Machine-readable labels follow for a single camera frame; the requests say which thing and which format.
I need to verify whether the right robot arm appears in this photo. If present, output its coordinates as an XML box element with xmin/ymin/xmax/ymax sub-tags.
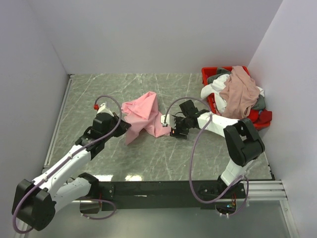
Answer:
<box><xmin>160</xmin><ymin>97</ymin><xmax>265</xmax><ymax>198</ymax></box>

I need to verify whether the black base beam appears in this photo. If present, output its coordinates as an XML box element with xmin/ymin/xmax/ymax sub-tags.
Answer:
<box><xmin>79</xmin><ymin>179</ymin><xmax>247</xmax><ymax>215</ymax></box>

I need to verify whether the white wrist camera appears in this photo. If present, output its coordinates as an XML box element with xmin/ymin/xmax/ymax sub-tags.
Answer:
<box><xmin>93</xmin><ymin>102</ymin><xmax>113</xmax><ymax>116</ymax></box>
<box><xmin>160</xmin><ymin>114</ymin><xmax>175</xmax><ymax>128</ymax></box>

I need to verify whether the white t shirt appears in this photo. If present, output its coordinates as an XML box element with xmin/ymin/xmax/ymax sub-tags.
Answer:
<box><xmin>201</xmin><ymin>73</ymin><xmax>265</xmax><ymax>113</ymax></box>

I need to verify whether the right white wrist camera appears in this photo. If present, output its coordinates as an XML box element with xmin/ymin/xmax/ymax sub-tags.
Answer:
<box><xmin>160</xmin><ymin>114</ymin><xmax>175</xmax><ymax>128</ymax></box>

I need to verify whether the aluminium frame rail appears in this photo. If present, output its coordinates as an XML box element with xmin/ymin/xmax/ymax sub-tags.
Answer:
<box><xmin>24</xmin><ymin>74</ymin><xmax>289</xmax><ymax>238</ymax></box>

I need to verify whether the pink t shirt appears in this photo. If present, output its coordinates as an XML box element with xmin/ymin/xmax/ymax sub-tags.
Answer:
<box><xmin>121</xmin><ymin>91</ymin><xmax>171</xmax><ymax>145</ymax></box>

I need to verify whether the red plastic bin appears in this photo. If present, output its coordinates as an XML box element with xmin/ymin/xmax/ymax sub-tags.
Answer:
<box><xmin>201</xmin><ymin>66</ymin><xmax>272</xmax><ymax>130</ymax></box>

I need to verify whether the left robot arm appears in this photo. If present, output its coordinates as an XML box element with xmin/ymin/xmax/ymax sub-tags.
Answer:
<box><xmin>12</xmin><ymin>113</ymin><xmax>131</xmax><ymax>234</ymax></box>

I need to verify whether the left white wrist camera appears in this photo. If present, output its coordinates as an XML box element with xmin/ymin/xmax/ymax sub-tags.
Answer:
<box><xmin>93</xmin><ymin>102</ymin><xmax>113</xmax><ymax>116</ymax></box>

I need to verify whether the red garment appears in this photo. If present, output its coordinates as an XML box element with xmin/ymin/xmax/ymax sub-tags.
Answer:
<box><xmin>247</xmin><ymin>109</ymin><xmax>272</xmax><ymax>130</ymax></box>

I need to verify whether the beige t shirt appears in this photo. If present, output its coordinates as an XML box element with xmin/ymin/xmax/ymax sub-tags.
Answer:
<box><xmin>219</xmin><ymin>66</ymin><xmax>260</xmax><ymax>119</ymax></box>

